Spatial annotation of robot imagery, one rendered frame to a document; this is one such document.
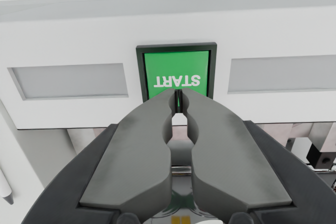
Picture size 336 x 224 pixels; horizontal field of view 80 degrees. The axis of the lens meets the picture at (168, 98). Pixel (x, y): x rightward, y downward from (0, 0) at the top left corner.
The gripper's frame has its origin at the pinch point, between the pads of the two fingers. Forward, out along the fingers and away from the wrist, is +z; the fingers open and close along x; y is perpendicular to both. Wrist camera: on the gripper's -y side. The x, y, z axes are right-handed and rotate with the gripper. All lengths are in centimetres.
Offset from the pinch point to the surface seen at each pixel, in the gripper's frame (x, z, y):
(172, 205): -1.4, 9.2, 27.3
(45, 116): -11.7, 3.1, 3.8
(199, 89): 1.6, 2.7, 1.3
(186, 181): 0.9, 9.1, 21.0
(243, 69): 5.1, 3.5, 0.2
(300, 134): 17.1, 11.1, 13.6
